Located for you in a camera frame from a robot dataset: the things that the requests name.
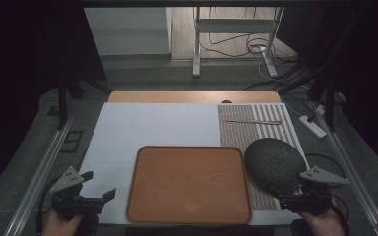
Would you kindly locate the white metal stand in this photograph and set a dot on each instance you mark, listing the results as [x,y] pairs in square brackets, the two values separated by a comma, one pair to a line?
[197,39]

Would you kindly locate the brown striped woven placemat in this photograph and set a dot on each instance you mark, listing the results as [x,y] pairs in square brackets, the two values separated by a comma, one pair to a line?
[242,131]

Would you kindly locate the person's left hand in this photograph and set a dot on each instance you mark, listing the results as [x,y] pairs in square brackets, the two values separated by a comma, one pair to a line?
[57,226]

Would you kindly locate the white table mat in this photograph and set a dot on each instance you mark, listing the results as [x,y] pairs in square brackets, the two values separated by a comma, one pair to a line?
[144,128]

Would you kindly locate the aluminium rail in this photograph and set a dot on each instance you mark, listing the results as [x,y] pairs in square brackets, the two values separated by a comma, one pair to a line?
[39,178]
[351,173]

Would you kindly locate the white power strip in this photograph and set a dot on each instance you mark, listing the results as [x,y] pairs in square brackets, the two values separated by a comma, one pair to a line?
[312,126]

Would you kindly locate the black tripod stand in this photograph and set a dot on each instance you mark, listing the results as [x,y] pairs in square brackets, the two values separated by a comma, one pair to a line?
[66,88]
[325,88]

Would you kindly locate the dark grey round plate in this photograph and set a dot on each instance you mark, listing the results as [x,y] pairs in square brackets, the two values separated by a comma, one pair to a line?
[272,164]

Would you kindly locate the person's right hand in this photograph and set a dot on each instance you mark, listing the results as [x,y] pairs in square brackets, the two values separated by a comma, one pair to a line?
[323,224]

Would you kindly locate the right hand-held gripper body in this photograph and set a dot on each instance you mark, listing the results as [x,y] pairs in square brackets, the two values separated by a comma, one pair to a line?
[311,196]

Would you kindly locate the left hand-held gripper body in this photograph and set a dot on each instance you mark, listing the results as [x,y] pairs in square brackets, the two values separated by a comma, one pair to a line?
[74,200]

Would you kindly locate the thin metal tweezers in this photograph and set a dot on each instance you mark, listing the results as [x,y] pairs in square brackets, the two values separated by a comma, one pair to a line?
[254,122]

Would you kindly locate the dark table grommet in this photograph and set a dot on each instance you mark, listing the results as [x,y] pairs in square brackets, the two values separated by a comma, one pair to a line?
[227,101]

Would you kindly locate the brown wooden tray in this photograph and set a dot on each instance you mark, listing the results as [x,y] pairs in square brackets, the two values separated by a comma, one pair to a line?
[189,185]

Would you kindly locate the wooden table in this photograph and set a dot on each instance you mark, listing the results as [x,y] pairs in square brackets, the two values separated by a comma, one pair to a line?
[193,97]

